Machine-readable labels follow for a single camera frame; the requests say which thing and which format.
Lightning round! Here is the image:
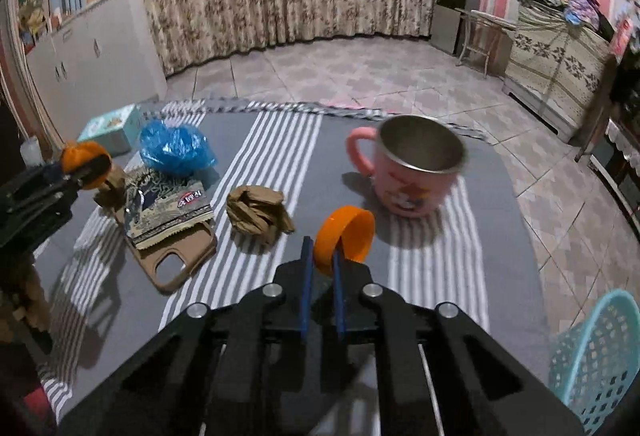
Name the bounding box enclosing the printed snack packet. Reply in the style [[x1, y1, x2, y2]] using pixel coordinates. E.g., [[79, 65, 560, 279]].
[[124, 167, 214, 251]]

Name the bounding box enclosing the orange plastic lid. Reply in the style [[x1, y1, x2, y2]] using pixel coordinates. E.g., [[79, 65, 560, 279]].
[[312, 205, 375, 275]]

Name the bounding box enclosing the teal tissue box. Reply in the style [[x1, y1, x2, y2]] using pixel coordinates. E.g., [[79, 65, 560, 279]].
[[77, 104, 143, 156]]

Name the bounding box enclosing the brown phone case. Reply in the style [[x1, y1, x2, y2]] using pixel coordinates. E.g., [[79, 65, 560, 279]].
[[110, 205, 217, 295]]

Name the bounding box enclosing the teal plastic basket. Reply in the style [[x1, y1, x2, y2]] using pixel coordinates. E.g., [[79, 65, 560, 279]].
[[548, 289, 639, 435]]

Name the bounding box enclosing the blue plastic bag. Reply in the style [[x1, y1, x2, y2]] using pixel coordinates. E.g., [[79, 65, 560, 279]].
[[140, 119, 217, 178]]

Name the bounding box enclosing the white cabinet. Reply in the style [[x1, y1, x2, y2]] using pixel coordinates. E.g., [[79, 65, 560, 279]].
[[26, 0, 167, 142]]

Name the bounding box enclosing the grey striped tablecloth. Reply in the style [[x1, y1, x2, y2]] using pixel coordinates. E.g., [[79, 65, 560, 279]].
[[36, 102, 549, 420]]

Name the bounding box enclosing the pink mug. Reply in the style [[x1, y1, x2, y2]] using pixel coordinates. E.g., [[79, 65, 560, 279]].
[[345, 115, 468, 218]]

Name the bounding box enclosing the low tv bench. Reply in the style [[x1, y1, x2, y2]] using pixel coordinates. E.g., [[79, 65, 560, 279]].
[[574, 114, 639, 237]]

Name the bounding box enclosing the covered storage cabinet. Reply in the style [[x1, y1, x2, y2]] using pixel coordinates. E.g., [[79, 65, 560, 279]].
[[502, 0, 608, 143]]

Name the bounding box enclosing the small folding table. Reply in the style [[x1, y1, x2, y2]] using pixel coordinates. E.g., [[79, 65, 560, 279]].
[[456, 9, 516, 77]]

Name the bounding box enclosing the water dispenser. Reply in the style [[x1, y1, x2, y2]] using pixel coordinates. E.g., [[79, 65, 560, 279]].
[[431, 0, 480, 55]]

